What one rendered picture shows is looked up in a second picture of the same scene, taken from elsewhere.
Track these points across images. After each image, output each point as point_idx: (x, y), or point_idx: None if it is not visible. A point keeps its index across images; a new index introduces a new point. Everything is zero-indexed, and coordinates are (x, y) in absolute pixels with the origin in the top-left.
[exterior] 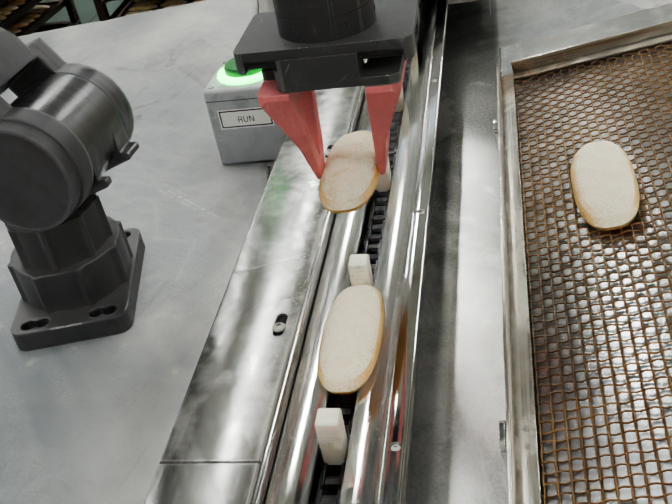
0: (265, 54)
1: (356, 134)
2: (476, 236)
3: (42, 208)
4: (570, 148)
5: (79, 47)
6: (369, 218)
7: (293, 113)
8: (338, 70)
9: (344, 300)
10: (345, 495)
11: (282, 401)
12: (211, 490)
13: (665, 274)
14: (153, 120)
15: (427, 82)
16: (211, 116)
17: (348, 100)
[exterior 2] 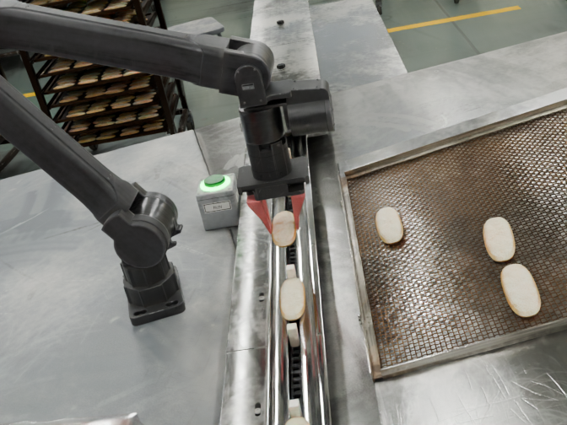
0: (251, 186)
1: (283, 212)
2: (337, 253)
3: (149, 257)
4: (374, 211)
5: None
6: (288, 250)
7: (261, 207)
8: (280, 190)
9: (286, 284)
10: (303, 354)
11: (270, 325)
12: (251, 357)
13: (413, 258)
14: None
15: None
16: (199, 207)
17: None
